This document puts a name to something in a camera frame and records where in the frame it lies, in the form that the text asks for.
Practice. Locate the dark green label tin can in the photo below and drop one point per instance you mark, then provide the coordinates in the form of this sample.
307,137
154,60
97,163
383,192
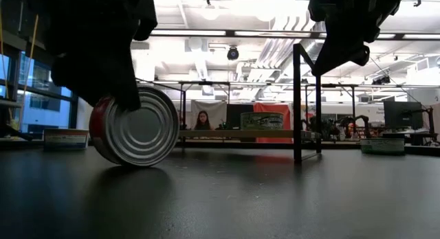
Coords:
262,120

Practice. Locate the black monitor on desk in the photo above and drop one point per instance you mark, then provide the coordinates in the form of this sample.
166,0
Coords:
402,114

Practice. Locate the long linear ceiling light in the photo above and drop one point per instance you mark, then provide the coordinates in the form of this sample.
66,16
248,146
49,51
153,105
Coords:
192,32

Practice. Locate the person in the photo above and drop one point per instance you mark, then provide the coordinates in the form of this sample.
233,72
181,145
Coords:
203,121

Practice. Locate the black table mat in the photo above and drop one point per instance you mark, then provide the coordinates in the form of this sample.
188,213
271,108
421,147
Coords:
220,197

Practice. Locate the orange red board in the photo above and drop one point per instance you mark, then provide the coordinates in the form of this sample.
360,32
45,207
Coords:
271,106

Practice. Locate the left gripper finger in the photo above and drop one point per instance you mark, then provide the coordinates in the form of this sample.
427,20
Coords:
99,81

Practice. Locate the black background rig frame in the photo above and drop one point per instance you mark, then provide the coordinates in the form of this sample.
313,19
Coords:
353,105

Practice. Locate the black background monitor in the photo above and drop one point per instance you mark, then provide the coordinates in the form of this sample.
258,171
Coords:
233,115

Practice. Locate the wooden cutting board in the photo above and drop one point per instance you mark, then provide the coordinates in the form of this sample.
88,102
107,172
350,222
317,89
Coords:
240,133

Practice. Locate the black background desk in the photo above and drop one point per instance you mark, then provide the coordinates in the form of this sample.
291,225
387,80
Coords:
409,137

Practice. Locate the white hanging cloth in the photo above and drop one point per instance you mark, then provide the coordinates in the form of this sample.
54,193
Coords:
217,112

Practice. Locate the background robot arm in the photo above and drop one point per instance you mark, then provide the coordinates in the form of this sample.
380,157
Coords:
361,121

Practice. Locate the blue red label tin can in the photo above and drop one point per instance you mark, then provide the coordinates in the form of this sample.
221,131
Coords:
66,139

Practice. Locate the pale green label tin can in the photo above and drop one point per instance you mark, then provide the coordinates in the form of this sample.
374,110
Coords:
382,146

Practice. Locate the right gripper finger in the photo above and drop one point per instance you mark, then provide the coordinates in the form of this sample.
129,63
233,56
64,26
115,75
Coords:
331,57

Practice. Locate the black ceiling camera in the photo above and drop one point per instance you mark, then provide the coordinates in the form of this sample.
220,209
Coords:
233,53

